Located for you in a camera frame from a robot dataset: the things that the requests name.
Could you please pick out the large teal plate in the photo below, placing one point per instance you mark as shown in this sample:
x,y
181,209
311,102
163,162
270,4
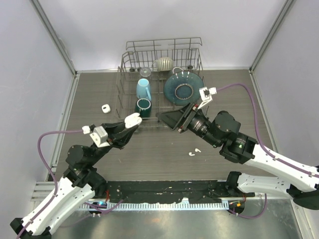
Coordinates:
x,y
183,87

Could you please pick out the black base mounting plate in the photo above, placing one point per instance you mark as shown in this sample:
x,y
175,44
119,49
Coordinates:
x,y
168,192

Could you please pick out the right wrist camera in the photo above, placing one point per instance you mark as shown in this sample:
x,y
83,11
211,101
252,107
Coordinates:
x,y
206,95

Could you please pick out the light blue mug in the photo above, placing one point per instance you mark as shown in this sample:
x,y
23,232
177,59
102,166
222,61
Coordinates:
x,y
143,89

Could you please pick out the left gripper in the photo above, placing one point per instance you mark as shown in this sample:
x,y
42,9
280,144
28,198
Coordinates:
x,y
117,139

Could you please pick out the small white charging case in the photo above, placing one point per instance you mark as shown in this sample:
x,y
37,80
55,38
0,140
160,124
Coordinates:
x,y
106,109

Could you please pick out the small white-rimmed bowl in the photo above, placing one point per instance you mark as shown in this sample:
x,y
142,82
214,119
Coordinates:
x,y
176,70

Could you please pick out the clear glass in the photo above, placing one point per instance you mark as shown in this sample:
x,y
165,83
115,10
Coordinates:
x,y
145,72

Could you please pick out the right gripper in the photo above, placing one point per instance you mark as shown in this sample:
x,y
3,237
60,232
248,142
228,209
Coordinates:
x,y
171,118

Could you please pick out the dark teal mug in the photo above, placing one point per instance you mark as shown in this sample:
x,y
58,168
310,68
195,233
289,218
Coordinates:
x,y
143,107

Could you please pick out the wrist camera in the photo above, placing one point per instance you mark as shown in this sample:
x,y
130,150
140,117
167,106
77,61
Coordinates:
x,y
206,95
97,134

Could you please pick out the striped ceramic mug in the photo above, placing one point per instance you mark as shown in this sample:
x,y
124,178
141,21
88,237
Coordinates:
x,y
163,64

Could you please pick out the white slotted cable duct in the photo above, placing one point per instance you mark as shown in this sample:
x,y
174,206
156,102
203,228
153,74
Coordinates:
x,y
183,205

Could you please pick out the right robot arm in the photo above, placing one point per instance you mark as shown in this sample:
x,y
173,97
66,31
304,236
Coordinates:
x,y
289,178

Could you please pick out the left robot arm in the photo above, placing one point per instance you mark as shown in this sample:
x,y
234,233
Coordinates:
x,y
80,182

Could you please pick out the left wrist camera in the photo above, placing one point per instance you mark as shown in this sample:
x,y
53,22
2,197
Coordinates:
x,y
97,134

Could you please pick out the wire dish rack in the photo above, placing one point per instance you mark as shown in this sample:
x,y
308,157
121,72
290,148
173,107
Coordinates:
x,y
142,53

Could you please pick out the oval white charging case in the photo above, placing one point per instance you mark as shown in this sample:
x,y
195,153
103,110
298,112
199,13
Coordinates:
x,y
132,120

